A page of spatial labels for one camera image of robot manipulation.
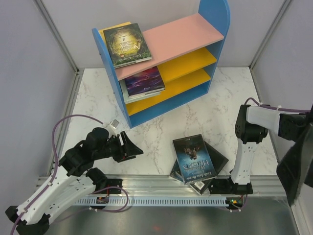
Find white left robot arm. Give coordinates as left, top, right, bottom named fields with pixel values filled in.
left=5, top=127, right=143, bottom=235

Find aluminium mounting rail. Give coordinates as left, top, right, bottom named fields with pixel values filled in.
left=36, top=173, right=301, bottom=194

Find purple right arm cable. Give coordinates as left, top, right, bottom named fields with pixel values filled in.
left=244, top=97, right=311, bottom=114

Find yellow book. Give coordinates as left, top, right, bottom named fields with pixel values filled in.
left=98, top=22, right=131, bottom=34

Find black book with barcode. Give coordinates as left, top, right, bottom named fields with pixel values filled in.
left=190, top=142, right=228, bottom=195

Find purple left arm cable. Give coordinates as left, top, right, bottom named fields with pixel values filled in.
left=9, top=115, right=106, bottom=235

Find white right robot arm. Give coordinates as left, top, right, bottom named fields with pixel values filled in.
left=209, top=104, right=313, bottom=206

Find purple Robinson Crusoe book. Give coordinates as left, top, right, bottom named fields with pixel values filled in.
left=123, top=66, right=165, bottom=98

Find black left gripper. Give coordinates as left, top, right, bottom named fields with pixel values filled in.
left=93, top=130, right=144, bottom=163

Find green Alice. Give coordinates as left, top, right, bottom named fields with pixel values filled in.
left=103, top=23, right=152, bottom=68

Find teal ocean cover book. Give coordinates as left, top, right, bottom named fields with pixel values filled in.
left=169, top=161, right=183, bottom=183

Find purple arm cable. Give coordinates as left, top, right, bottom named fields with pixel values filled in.
left=244, top=97, right=311, bottom=114
left=9, top=115, right=106, bottom=235

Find blue pink yellow bookshelf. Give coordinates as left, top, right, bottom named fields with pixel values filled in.
left=92, top=0, right=230, bottom=128

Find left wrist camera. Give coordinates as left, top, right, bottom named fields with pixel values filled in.
left=102, top=119, right=120, bottom=136

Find grey Great Gatsby book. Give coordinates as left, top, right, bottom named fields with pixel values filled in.
left=119, top=80, right=161, bottom=104

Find dark blue Wuthering Heights book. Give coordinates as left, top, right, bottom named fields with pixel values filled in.
left=173, top=134, right=217, bottom=184

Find white slotted cable duct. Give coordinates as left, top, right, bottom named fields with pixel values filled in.
left=74, top=196, right=228, bottom=207

